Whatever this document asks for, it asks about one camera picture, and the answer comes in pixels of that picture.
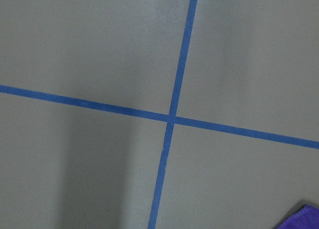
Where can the purple microfiber towel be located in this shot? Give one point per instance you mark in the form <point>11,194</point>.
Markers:
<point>307,217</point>

